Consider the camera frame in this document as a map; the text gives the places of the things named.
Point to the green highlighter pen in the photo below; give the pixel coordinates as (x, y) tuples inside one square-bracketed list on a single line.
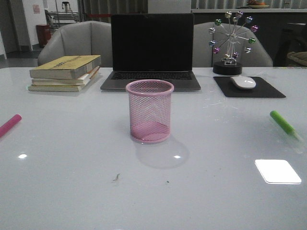
[(285, 126)]

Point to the pink highlighter pen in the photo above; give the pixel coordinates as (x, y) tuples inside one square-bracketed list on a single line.
[(9, 124)]

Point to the pink mesh pen holder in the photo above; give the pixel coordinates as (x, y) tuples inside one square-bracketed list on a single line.
[(150, 108)]

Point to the grey open laptop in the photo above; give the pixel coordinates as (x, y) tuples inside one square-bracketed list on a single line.
[(152, 46)]

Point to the middle cream book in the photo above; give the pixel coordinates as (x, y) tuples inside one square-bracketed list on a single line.
[(81, 81)]

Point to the cream book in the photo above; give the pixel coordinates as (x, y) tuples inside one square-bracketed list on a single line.
[(57, 88), (81, 81)]

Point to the white computer mouse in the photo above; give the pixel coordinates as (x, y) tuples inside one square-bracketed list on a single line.
[(243, 82)]

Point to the right grey armchair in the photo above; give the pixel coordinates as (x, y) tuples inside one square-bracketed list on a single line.
[(249, 55)]

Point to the grey armchair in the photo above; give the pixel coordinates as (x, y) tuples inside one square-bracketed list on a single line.
[(249, 55), (84, 38)]

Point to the top yellow book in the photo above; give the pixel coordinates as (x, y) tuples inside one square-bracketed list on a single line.
[(66, 67)]

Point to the left grey armchair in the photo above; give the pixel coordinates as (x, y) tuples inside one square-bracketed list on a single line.
[(84, 38)]

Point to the black mouse pad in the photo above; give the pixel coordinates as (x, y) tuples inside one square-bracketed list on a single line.
[(262, 89)]

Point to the ferris wheel desk toy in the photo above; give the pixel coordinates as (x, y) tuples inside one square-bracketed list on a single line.
[(230, 36)]

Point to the bottom cream book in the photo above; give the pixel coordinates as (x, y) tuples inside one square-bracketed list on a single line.
[(57, 88)]

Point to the metal cart in background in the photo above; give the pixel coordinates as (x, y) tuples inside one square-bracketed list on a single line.
[(61, 12)]

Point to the red trash bin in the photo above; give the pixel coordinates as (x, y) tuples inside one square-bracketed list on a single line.
[(43, 34)]

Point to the fruit bowl on counter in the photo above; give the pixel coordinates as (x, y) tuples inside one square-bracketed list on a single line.
[(256, 4)]

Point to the beige cushion at right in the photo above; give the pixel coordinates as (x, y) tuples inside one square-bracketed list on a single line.
[(298, 58)]

